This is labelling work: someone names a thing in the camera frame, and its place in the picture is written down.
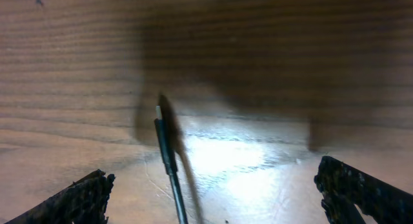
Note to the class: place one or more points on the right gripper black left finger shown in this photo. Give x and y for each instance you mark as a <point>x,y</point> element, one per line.
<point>83,202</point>

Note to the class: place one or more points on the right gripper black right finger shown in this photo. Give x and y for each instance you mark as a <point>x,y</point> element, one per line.
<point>348,193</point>

